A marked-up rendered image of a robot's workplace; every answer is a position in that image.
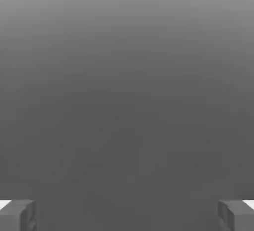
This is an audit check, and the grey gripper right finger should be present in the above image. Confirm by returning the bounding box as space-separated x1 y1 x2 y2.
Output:
217 199 254 231

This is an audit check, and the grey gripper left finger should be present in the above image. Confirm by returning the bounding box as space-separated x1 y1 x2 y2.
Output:
0 199 38 231

